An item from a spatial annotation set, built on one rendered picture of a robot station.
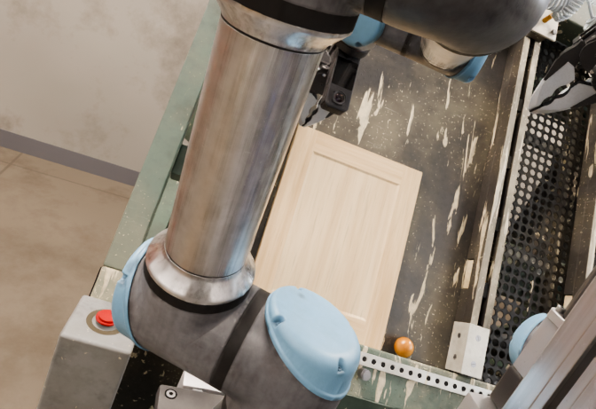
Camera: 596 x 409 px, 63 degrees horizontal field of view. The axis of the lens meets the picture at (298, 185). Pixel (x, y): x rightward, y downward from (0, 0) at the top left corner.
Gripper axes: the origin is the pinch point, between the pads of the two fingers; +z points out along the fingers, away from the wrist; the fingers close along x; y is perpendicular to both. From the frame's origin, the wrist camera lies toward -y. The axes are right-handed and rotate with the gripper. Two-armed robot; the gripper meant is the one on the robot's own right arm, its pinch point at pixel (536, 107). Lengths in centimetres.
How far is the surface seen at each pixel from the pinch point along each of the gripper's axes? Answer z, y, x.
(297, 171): 57, 17, 17
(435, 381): 62, 1, -43
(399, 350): 63, 2, -32
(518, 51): 16, 81, -7
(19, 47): 232, 122, 187
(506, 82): 23, 75, -11
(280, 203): 62, 9, 15
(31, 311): 204, 2, 52
